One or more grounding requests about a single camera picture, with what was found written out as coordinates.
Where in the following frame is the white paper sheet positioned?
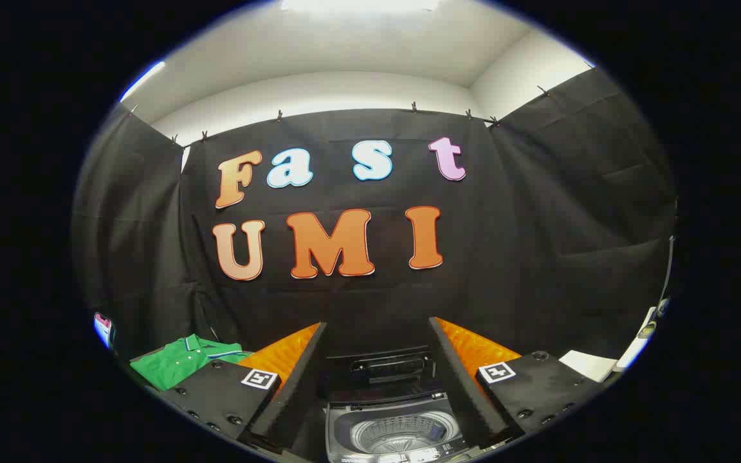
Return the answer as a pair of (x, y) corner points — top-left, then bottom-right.
(558, 349), (617, 383)

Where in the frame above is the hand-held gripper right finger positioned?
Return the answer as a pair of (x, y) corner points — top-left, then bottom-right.
(428, 316), (606, 452)

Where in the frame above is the grey washing machine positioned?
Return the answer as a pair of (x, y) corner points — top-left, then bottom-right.
(324, 389), (474, 463)

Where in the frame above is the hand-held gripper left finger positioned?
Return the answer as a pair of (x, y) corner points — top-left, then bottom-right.
(155, 322), (331, 457)

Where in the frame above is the smartphone with lit screen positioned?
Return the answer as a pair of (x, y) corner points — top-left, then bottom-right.
(93, 313), (115, 349)

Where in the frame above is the green polo shirt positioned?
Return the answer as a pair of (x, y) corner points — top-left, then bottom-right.
(129, 334), (254, 392)

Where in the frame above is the white device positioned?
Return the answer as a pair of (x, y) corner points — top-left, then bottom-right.
(615, 307), (658, 372)

